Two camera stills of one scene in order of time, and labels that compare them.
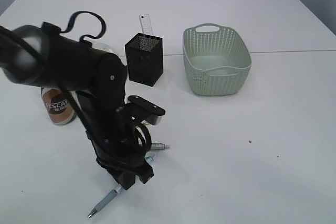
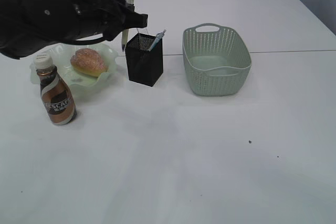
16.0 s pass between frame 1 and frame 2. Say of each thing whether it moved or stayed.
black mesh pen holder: stayed
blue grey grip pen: moved
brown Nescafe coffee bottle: stayed
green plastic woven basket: stayed
